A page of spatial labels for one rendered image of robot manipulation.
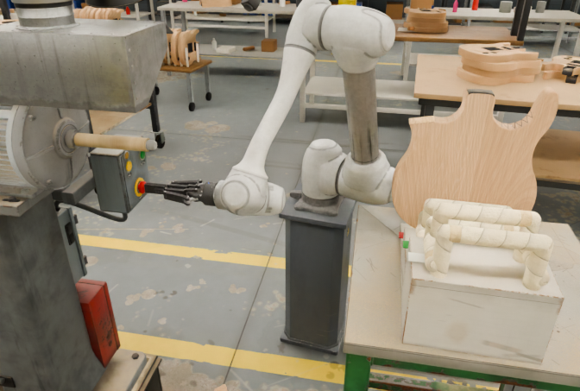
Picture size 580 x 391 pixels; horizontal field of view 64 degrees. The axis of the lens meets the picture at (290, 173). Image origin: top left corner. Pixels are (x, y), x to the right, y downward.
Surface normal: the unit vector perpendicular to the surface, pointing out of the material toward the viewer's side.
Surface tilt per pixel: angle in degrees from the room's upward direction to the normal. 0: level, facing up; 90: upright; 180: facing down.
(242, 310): 0
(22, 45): 90
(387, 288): 0
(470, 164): 90
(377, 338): 0
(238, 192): 68
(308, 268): 90
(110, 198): 90
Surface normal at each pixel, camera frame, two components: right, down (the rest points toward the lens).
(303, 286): -0.31, 0.43
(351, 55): -0.38, 0.74
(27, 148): 0.78, 0.22
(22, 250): 0.98, 0.08
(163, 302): 0.00, -0.89
